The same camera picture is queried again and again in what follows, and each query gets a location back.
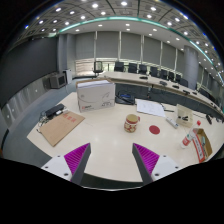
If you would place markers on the brown paper envelope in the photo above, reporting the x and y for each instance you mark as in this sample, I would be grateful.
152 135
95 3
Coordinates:
61 126

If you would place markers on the black flat device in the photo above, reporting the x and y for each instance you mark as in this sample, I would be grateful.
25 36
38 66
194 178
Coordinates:
54 110

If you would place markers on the grey box monitor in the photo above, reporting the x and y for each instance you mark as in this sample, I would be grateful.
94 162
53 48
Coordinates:
58 81

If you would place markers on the round ceiling lights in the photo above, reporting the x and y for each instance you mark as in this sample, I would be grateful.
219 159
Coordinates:
95 5

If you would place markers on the flat round red coaster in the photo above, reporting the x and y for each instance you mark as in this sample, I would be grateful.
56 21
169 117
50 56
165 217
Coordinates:
154 129

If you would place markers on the black tabletop microphone unit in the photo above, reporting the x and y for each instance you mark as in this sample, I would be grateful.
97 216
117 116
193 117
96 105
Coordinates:
209 119

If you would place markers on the brown cardboard box red side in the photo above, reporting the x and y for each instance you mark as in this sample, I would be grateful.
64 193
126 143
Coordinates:
200 146

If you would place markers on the clear red-capped water bottle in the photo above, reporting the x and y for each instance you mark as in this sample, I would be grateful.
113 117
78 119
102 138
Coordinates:
187 140

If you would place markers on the white copy paper box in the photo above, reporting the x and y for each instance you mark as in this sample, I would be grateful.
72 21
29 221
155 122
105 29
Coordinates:
96 95

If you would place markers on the beige desk organizer tray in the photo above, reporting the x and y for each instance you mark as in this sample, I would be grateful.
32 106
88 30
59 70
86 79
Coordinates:
184 116

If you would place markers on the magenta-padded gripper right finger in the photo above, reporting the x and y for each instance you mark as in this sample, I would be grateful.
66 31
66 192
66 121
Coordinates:
148 160

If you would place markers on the white printed paper sheet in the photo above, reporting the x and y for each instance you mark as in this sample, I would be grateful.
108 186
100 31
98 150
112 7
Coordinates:
150 107

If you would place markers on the red and cream mug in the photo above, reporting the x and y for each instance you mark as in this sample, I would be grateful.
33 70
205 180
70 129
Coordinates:
131 124

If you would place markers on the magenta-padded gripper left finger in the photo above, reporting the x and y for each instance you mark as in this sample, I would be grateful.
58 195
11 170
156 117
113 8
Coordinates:
75 160

